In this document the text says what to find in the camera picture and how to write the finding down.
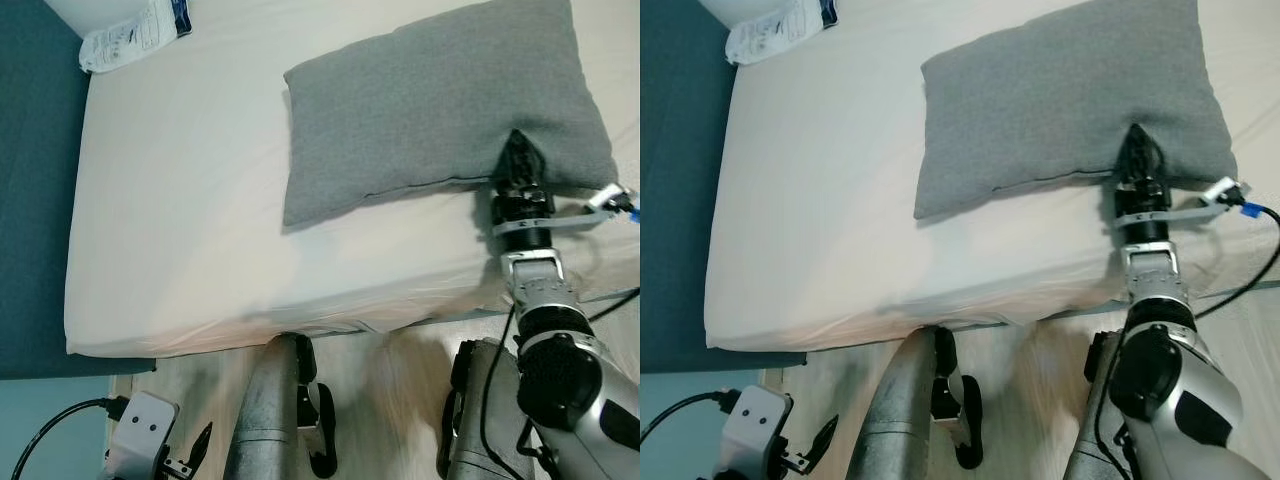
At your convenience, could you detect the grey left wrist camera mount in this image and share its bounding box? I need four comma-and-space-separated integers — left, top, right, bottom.
104, 391, 182, 480
714, 385, 793, 480

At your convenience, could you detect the bed with cream sheet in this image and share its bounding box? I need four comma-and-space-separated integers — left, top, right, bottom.
703, 0, 1280, 354
63, 0, 641, 360

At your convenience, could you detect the black left camera cable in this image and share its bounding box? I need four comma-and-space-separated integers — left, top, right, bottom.
8, 397, 129, 480
640, 390, 743, 447

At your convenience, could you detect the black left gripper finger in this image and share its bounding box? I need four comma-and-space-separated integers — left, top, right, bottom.
800, 414, 840, 472
184, 421, 214, 472

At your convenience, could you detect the black robot left foot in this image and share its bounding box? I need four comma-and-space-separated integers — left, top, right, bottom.
293, 340, 339, 480
932, 328, 985, 472

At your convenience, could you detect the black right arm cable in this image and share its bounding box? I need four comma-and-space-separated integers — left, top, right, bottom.
1093, 325, 1137, 479
479, 300, 547, 480

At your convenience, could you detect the black robot right foot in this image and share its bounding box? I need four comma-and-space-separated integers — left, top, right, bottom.
1084, 330, 1110, 387
437, 340, 480, 480

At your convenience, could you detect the silver robot left leg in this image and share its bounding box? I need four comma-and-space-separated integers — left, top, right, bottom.
222, 333, 320, 480
860, 325, 952, 480

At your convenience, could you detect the black robot foot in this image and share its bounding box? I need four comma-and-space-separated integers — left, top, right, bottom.
1084, 330, 1110, 387
437, 340, 480, 480
932, 328, 985, 472
293, 340, 339, 480

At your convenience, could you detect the white printed plastic package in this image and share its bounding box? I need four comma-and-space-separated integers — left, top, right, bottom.
725, 0, 840, 68
78, 0, 194, 75

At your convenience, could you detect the black camera cable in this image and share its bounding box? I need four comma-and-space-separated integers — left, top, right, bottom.
8, 397, 129, 480
640, 390, 743, 447
1195, 203, 1280, 321

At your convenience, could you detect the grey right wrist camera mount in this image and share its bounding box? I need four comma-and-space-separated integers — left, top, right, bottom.
490, 183, 634, 241
1112, 176, 1247, 232

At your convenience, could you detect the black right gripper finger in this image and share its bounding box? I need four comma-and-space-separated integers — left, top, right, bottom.
1135, 122, 1167, 178
497, 128, 521, 184
1116, 122, 1140, 178
517, 128, 547, 184

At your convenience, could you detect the grey fabric pillow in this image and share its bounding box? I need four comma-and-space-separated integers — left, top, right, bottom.
913, 0, 1240, 222
282, 0, 620, 230

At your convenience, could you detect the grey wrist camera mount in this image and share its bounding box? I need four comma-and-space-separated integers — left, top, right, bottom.
1112, 176, 1247, 232
104, 391, 182, 480
714, 385, 793, 480
490, 183, 634, 241

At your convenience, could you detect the silver robot leg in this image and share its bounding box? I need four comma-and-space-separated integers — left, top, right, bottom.
445, 338, 537, 480
222, 333, 320, 480
1062, 330, 1137, 480
860, 325, 952, 480

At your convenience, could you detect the black right camera cable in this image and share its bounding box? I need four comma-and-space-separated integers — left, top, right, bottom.
1195, 203, 1280, 321

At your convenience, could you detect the dark teal bed frame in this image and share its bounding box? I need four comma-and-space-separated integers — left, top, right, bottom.
0, 0, 157, 382
640, 0, 807, 374

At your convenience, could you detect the silver robot right leg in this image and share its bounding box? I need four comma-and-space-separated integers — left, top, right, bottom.
1062, 330, 1137, 480
445, 338, 537, 480

